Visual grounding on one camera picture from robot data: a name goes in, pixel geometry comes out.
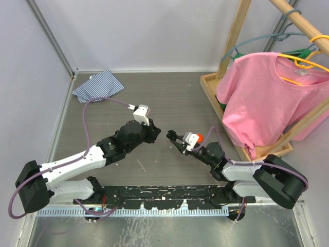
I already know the green hanger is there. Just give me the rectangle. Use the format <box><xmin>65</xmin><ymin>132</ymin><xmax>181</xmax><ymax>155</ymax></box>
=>
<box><xmin>230</xmin><ymin>48</ymin><xmax>316</xmax><ymax>60</ymax></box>

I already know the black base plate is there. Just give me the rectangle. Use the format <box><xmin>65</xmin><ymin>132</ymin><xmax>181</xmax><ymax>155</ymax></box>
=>
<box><xmin>79</xmin><ymin>185</ymin><xmax>242</xmax><ymax>210</ymax></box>

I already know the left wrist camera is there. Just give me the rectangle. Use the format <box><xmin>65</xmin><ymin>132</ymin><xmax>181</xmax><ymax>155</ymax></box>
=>
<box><xmin>133</xmin><ymin>104</ymin><xmax>150</xmax><ymax>126</ymax></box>

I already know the grey-blue hanger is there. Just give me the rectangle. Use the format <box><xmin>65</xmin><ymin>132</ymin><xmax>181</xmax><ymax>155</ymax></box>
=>
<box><xmin>221</xmin><ymin>9</ymin><xmax>313</xmax><ymax>62</ymax></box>

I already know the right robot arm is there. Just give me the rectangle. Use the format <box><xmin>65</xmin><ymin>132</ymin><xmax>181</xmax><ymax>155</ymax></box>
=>
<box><xmin>166</xmin><ymin>130</ymin><xmax>308</xmax><ymax>209</ymax></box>

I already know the blue striped cloth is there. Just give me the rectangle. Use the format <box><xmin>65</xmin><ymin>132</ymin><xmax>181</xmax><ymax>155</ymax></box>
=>
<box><xmin>72</xmin><ymin>69</ymin><xmax>125</xmax><ymax>103</ymax></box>

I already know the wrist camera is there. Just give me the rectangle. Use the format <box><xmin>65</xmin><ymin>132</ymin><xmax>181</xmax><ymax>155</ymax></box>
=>
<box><xmin>133</xmin><ymin>104</ymin><xmax>150</xmax><ymax>126</ymax></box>
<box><xmin>183</xmin><ymin>132</ymin><xmax>198</xmax><ymax>144</ymax></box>

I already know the pink t-shirt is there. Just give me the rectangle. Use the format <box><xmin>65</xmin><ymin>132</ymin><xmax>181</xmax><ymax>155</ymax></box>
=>
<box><xmin>216</xmin><ymin>52</ymin><xmax>328</xmax><ymax>159</ymax></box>

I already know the green garment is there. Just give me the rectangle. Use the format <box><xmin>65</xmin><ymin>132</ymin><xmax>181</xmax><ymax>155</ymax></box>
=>
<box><xmin>219</xmin><ymin>102</ymin><xmax>227</xmax><ymax>111</ymax></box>

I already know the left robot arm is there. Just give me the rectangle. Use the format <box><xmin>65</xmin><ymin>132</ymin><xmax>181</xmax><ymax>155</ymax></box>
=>
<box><xmin>15</xmin><ymin>119</ymin><xmax>161</xmax><ymax>214</ymax></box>

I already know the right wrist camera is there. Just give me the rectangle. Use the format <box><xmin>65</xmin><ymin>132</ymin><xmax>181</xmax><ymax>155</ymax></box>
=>
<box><xmin>183</xmin><ymin>132</ymin><xmax>198</xmax><ymax>144</ymax></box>

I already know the black round charging case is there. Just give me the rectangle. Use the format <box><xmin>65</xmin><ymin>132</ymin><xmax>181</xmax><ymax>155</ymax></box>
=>
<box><xmin>166</xmin><ymin>130</ymin><xmax>177</xmax><ymax>141</ymax></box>

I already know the aluminium frame post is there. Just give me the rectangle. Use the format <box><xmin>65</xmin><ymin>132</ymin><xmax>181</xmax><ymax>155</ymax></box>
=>
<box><xmin>26</xmin><ymin>1</ymin><xmax>77</xmax><ymax>78</ymax></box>

